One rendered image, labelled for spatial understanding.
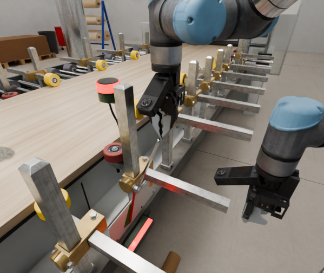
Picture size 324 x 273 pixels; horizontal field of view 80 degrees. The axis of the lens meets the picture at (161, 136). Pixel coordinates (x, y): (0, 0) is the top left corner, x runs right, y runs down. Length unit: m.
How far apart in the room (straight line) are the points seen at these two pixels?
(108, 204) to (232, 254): 0.93
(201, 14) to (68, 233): 0.49
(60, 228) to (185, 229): 1.17
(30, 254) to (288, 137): 0.78
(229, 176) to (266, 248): 1.15
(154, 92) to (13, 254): 0.61
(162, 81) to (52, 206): 0.35
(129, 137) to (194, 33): 0.31
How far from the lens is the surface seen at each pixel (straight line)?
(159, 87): 0.47
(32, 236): 0.78
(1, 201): 0.68
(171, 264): 1.35
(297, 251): 1.71
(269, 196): 0.52
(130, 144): 0.55
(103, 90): 0.51
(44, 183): 0.40
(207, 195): 0.61
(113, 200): 0.91
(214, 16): 0.36
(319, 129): 0.44
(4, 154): 0.85
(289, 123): 0.41
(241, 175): 0.51
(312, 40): 9.38
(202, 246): 1.51
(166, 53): 0.46
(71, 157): 0.72
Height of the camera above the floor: 1.32
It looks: 33 degrees down
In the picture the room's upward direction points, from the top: straight up
